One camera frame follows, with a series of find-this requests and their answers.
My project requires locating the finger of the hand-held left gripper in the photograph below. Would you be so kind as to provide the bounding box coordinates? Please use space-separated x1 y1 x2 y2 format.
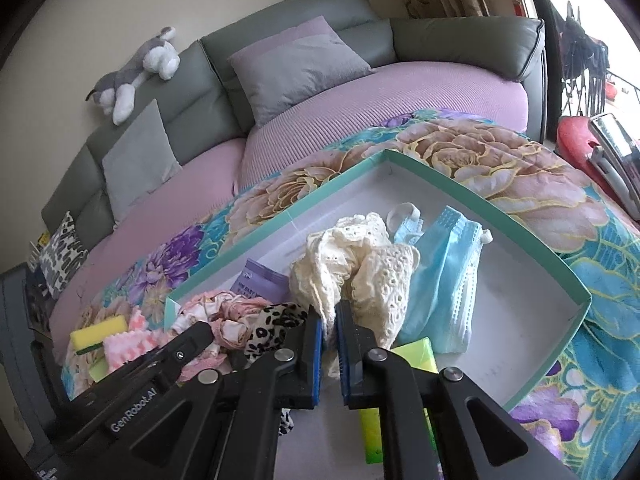
107 321 213 392

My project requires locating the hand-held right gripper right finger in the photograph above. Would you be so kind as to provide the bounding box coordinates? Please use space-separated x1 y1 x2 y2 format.
336 300 576 480

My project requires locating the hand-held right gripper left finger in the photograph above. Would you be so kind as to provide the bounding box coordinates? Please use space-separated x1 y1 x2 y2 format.
95 310 323 480

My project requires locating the pink floral cloth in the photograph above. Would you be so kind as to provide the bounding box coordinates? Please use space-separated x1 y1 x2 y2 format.
170 294 273 381

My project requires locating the leopard print scrunchie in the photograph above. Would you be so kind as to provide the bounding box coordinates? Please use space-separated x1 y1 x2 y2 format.
244 302 308 436

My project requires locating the large green tissue pack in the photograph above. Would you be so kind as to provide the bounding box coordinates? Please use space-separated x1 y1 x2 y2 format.
360 337 441 465

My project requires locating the cream lace cloth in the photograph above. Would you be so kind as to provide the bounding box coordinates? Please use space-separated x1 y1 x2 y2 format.
289 212 422 378

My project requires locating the teal and white cardboard box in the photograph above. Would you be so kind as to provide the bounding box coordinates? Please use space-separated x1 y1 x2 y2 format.
165 150 593 413

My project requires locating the pink and white striped cloth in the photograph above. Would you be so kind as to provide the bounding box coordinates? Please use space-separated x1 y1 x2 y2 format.
102 312 176 376

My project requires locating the yellow and green sponge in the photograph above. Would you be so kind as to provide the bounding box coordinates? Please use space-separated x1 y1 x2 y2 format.
69 316 132 356

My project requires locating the purple wet wipes pack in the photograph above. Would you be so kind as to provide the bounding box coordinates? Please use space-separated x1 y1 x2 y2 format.
229 259 291 306

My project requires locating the dark side cabinet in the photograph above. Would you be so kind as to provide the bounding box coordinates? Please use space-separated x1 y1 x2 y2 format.
0 265 66 461

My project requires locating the blue face masks bundle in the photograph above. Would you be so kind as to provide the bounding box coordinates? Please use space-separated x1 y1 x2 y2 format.
390 202 493 356

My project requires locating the black and white patterned pillow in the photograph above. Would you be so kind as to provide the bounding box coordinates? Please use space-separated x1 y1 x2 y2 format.
37 211 90 300

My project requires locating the plain grey pillow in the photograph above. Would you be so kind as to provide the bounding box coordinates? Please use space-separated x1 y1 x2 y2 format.
101 99 183 225

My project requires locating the floral blanket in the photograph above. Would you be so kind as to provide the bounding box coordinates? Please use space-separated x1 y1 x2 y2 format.
60 107 640 480

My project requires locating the pink sofa cover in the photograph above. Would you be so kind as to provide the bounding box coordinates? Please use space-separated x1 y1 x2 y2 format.
55 60 530 306

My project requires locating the grey and white plush dog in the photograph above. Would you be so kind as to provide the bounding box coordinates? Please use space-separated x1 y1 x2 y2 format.
85 26 182 126

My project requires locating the purple and grey pillow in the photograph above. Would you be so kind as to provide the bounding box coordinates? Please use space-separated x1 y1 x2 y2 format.
227 16 377 128

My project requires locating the red cushion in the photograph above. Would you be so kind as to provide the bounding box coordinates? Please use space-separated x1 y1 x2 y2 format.
557 115 640 223

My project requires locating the grey leather sofa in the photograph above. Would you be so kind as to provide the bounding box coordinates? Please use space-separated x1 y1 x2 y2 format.
40 0 548 241

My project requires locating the black clothes rack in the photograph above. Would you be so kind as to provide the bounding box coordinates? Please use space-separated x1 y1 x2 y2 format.
550 0 613 121

